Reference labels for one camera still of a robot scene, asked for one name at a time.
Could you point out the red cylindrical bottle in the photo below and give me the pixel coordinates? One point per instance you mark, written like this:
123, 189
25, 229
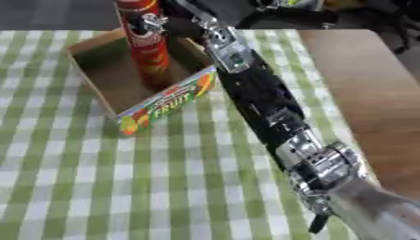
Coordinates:
150, 53

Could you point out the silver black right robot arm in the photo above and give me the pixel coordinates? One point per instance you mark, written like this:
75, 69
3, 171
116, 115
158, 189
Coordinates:
262, 103

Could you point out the cardboard box with fruit print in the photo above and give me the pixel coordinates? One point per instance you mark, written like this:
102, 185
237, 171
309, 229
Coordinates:
164, 106

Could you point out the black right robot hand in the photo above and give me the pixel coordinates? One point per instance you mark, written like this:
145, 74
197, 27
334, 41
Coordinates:
183, 26

